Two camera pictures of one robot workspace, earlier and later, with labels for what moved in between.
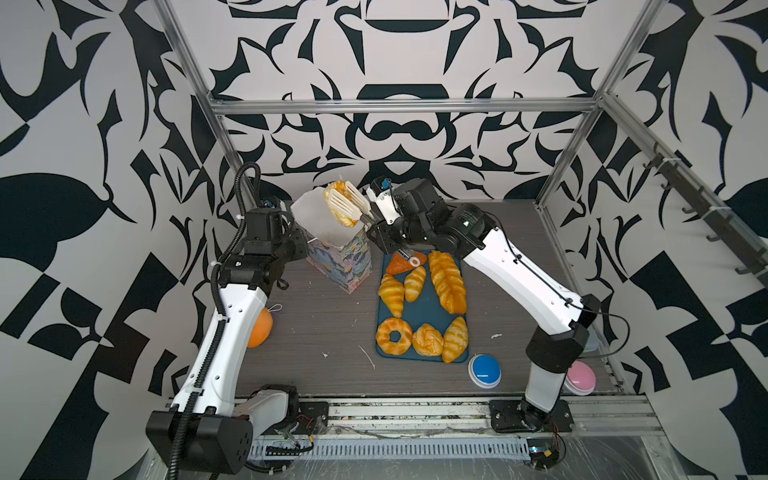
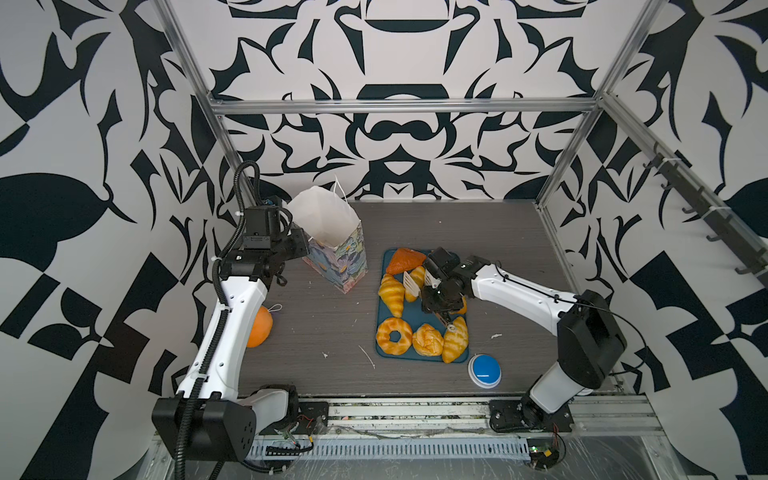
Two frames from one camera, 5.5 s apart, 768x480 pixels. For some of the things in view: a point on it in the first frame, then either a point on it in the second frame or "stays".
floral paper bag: x=340 y=253 stays
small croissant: x=413 y=284 stays
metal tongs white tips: x=349 y=202 to x=415 y=290
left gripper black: x=293 y=234 stays
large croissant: x=391 y=291 stays
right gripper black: x=385 y=237 to x=427 y=303
